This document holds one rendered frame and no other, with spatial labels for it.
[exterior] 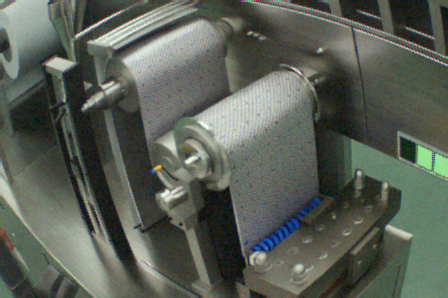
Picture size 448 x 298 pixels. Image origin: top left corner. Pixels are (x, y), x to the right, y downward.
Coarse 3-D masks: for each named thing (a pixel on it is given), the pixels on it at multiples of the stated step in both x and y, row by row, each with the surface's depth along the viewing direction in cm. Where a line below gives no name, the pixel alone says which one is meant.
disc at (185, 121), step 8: (184, 120) 124; (192, 120) 122; (176, 128) 127; (200, 128) 121; (208, 128) 120; (176, 136) 128; (208, 136) 120; (216, 136) 119; (176, 144) 130; (216, 144) 120; (224, 152) 119; (224, 160) 120; (224, 168) 122; (224, 176) 123; (208, 184) 128; (216, 184) 126; (224, 184) 124
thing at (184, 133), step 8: (288, 72) 135; (304, 88) 133; (184, 128) 124; (192, 128) 122; (184, 136) 125; (200, 136) 121; (208, 144) 121; (216, 152) 120; (216, 160) 121; (216, 168) 122; (208, 176) 126; (216, 176) 124
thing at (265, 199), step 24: (312, 144) 137; (264, 168) 129; (288, 168) 134; (312, 168) 140; (240, 192) 126; (264, 192) 131; (288, 192) 136; (312, 192) 143; (240, 216) 128; (264, 216) 133; (288, 216) 139; (240, 240) 131
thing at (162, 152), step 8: (168, 136) 136; (152, 144) 137; (160, 144) 135; (168, 144) 134; (152, 152) 139; (160, 152) 137; (168, 152) 135; (176, 152) 133; (152, 160) 141; (160, 160) 139; (168, 160) 136; (176, 160) 133; (168, 168) 138; (176, 168) 135; (184, 168) 132; (160, 176) 142; (168, 176) 139; (168, 184) 141
